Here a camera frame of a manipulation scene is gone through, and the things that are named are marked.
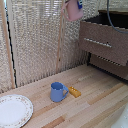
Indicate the white rounded robot base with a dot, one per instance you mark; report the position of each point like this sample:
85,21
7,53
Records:
121,121

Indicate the blue mug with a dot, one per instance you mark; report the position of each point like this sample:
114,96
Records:
57,92

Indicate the wide bamboo blind panel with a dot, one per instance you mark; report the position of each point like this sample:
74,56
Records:
33,40

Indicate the dark brown drawer cabinet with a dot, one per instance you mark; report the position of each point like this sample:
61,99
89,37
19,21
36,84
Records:
116,12

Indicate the white plate with floral rim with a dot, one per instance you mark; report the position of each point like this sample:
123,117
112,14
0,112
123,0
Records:
14,111

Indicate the yellow block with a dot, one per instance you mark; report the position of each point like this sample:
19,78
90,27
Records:
75,92

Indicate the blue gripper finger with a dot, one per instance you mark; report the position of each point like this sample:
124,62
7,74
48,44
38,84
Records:
80,4

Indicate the pink cup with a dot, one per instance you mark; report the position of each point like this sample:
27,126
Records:
73,12

